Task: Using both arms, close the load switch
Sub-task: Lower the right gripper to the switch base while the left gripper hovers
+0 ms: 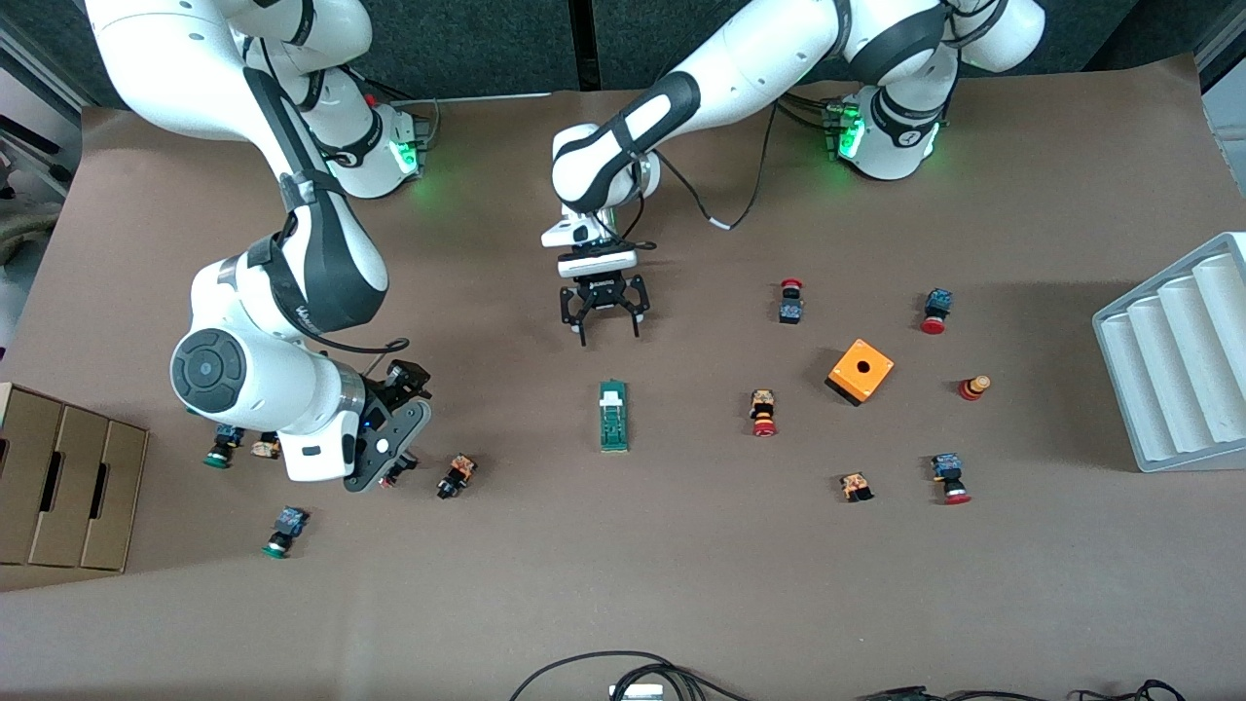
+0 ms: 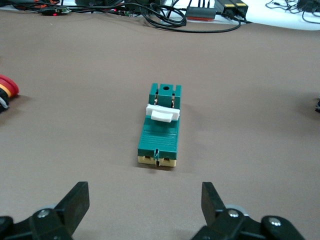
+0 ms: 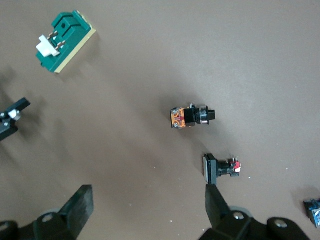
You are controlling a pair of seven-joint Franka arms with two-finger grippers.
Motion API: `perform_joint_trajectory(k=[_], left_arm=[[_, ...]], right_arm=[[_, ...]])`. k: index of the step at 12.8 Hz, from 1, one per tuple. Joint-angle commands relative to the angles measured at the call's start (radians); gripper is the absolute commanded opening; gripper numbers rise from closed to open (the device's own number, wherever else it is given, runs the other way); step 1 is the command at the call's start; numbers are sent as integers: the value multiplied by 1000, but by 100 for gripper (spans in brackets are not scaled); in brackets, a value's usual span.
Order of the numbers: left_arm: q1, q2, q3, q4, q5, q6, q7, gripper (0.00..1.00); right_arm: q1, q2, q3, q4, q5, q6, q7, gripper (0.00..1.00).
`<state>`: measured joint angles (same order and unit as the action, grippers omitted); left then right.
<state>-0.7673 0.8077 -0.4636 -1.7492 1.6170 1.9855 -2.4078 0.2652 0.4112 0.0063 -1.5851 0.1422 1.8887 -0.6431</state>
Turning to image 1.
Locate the red mushroom push button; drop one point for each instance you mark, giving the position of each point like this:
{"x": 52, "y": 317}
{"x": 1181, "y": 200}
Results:
{"x": 949, "y": 478}
{"x": 936, "y": 311}

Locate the black vertical post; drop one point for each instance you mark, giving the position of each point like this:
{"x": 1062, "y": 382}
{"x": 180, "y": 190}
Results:
{"x": 584, "y": 44}

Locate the green mushroom push button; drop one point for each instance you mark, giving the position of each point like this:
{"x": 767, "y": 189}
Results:
{"x": 222, "y": 450}
{"x": 284, "y": 532}

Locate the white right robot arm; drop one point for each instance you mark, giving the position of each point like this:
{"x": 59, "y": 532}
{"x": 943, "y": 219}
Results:
{"x": 253, "y": 389}

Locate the red emergency stop orange block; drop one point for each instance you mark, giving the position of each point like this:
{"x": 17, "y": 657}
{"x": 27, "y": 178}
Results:
{"x": 763, "y": 412}

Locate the small red emergency stop button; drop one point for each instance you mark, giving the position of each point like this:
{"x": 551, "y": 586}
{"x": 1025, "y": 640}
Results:
{"x": 790, "y": 304}

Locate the orange black contact block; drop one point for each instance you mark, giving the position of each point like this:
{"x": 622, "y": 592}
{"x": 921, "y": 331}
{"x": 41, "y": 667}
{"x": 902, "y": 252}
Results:
{"x": 856, "y": 486}

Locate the white ridged plastic tray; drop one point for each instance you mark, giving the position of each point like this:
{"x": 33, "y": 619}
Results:
{"x": 1178, "y": 370}

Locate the olive cloth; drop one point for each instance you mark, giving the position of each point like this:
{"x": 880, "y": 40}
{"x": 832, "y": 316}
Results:
{"x": 24, "y": 229}

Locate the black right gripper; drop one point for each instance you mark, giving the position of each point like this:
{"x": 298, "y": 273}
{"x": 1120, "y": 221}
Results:
{"x": 392, "y": 389}

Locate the brown cardboard box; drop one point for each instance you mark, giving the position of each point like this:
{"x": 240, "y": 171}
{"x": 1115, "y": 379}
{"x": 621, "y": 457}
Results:
{"x": 73, "y": 458}
{"x": 122, "y": 497}
{"x": 24, "y": 506}

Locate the green terminal block module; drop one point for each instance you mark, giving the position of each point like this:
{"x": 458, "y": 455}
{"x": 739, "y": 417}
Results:
{"x": 613, "y": 424}

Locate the black square button red terminals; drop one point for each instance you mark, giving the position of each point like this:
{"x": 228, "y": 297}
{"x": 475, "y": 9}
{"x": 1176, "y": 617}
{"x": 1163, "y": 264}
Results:
{"x": 410, "y": 461}

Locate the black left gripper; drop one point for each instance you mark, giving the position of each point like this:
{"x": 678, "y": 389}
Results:
{"x": 604, "y": 290}

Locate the red yellow button head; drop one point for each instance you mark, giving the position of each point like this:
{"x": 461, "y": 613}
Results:
{"x": 973, "y": 387}

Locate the grey metal frame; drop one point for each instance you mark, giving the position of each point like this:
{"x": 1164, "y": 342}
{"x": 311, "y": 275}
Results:
{"x": 39, "y": 146}
{"x": 1228, "y": 44}

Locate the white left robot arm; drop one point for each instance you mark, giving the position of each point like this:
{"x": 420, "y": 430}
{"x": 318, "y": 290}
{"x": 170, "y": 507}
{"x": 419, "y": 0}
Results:
{"x": 779, "y": 49}

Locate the orange button enclosure box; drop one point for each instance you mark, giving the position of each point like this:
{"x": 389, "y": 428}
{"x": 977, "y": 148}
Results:
{"x": 861, "y": 371}

